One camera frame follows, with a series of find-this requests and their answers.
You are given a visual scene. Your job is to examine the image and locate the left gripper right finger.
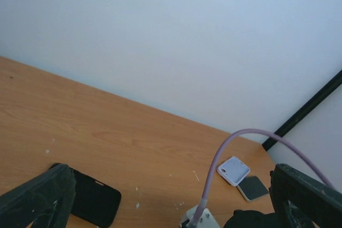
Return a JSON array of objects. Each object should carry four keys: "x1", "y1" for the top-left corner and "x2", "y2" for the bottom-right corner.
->
[{"x1": 269, "y1": 164, "x2": 341, "y2": 227}]

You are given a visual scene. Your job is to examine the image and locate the right black frame post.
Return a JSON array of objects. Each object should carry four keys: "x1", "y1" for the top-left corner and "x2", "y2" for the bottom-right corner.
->
[{"x1": 274, "y1": 70, "x2": 341, "y2": 137}]

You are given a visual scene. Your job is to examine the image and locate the lavender phone case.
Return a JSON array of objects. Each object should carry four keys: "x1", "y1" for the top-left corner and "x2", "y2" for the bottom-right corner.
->
[{"x1": 217, "y1": 156, "x2": 251, "y2": 187}]

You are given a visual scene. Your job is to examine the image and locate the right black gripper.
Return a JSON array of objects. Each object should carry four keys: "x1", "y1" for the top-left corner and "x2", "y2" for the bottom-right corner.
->
[{"x1": 223, "y1": 209, "x2": 275, "y2": 228}]

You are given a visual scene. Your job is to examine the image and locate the black phone case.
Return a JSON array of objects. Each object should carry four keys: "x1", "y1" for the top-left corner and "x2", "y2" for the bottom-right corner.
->
[{"x1": 49, "y1": 162, "x2": 122, "y2": 228}]

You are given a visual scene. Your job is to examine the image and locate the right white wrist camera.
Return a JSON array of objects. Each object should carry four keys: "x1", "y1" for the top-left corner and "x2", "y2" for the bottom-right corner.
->
[{"x1": 179, "y1": 205, "x2": 220, "y2": 228}]

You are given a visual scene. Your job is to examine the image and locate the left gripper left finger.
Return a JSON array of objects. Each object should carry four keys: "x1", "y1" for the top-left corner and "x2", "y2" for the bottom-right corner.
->
[{"x1": 1, "y1": 164, "x2": 76, "y2": 227}]

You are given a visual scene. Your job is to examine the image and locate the white phone black screen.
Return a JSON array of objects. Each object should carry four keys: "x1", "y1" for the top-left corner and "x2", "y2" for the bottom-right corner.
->
[{"x1": 237, "y1": 176, "x2": 269, "y2": 202}]

